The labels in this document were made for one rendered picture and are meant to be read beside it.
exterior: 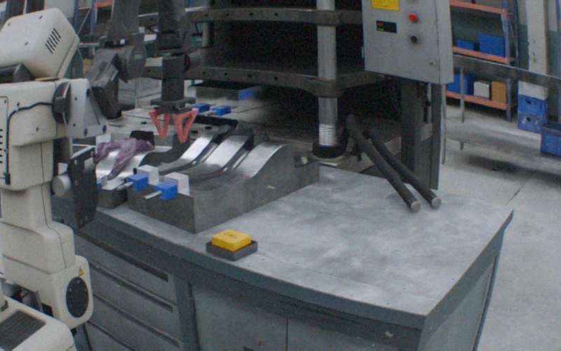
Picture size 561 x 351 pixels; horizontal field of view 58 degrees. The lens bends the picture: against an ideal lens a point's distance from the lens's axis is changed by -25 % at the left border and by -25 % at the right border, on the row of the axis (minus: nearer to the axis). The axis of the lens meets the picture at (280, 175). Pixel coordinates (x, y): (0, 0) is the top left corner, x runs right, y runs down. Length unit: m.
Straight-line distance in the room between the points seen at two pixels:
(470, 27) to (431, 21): 6.14
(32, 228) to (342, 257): 0.70
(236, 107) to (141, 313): 0.95
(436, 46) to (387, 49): 0.20
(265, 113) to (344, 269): 1.30
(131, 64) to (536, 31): 6.65
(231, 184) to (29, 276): 0.63
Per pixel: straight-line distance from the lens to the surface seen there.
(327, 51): 2.08
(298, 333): 1.41
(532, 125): 6.96
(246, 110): 2.44
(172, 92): 1.46
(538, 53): 7.54
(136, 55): 1.22
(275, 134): 2.45
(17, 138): 1.17
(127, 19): 1.23
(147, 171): 1.59
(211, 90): 2.48
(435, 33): 2.02
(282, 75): 2.27
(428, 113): 2.79
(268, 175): 1.68
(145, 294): 1.78
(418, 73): 2.06
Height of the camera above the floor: 1.37
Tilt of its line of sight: 17 degrees down
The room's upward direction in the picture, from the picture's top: straight up
